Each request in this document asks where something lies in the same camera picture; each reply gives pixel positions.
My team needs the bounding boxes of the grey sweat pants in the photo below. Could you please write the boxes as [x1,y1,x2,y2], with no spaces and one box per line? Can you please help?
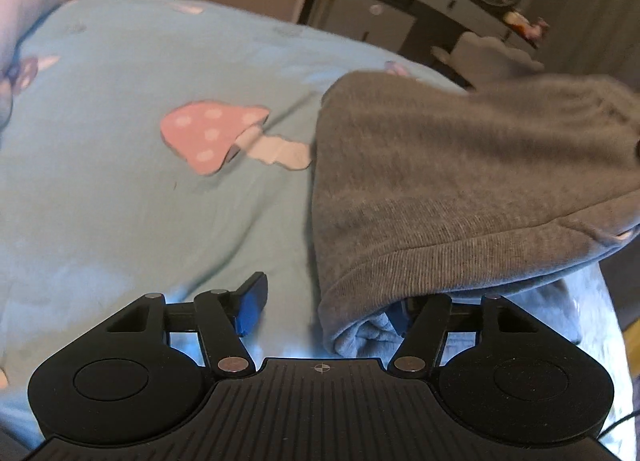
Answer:
[310,69,640,358]

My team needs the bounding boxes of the grey nightstand cabinet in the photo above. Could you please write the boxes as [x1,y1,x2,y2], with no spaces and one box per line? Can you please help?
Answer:
[320,0,418,54]

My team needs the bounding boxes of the grey vanity desk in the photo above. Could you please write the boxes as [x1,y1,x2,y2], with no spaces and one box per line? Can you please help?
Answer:
[390,0,541,58]

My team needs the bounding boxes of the light blue printed blanket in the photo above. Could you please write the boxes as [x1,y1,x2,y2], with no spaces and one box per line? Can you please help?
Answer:
[0,0,628,448]

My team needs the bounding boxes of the pink plush toy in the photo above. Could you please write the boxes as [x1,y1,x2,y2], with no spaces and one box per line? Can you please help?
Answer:
[502,10,550,40]

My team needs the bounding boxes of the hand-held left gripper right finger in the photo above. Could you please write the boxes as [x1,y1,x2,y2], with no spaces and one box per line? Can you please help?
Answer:
[389,293,544,382]

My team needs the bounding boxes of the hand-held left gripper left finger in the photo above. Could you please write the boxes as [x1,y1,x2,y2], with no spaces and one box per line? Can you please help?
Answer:
[106,271,270,382]

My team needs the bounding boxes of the grey curtain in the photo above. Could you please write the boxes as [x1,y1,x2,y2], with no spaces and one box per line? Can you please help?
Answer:
[530,0,640,84]

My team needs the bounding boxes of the grey shell-back chair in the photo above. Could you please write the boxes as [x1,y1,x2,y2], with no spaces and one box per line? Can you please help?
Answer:
[431,31,546,90]

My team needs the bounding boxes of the black cable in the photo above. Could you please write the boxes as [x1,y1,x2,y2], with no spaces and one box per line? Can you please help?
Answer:
[597,408,640,442]

